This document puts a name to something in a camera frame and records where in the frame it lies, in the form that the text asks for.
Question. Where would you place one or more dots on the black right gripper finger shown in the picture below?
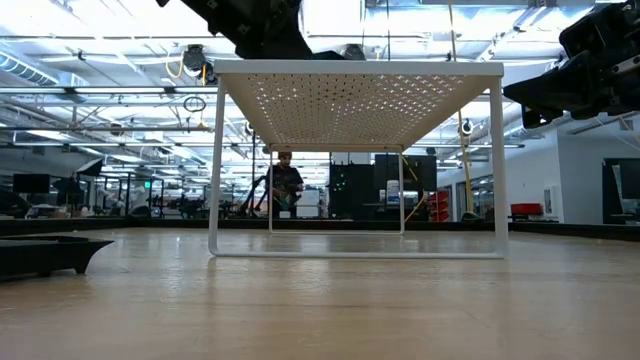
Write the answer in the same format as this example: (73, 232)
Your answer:
(537, 101)
(565, 82)

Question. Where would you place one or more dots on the white perforated metal shelf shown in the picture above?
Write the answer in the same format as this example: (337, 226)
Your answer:
(400, 67)

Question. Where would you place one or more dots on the black background robot arm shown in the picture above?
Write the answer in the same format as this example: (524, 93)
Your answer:
(252, 197)

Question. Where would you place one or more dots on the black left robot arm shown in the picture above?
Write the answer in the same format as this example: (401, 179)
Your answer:
(210, 12)

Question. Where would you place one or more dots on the black round hanging device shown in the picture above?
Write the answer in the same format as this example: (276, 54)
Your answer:
(466, 127)

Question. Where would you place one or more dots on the red box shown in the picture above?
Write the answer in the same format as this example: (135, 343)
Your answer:
(526, 209)

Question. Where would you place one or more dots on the red storage bins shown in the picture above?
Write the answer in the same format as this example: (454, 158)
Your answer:
(442, 205)

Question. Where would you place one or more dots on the person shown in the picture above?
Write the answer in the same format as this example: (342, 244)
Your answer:
(285, 182)

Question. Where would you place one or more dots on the white plastic jug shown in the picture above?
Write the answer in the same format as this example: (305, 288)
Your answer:
(393, 192)

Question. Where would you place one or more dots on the black studio light hood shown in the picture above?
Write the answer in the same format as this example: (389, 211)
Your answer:
(90, 168)

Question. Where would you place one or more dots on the black monitor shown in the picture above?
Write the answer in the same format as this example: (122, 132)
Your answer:
(31, 183)

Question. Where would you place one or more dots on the white wall poster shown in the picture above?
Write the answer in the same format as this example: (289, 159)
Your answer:
(550, 200)

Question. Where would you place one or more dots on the black aluminium extrusion frame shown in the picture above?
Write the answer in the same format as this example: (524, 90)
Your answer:
(575, 231)

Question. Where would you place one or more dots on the black wall panel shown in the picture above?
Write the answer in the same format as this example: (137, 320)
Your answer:
(415, 172)

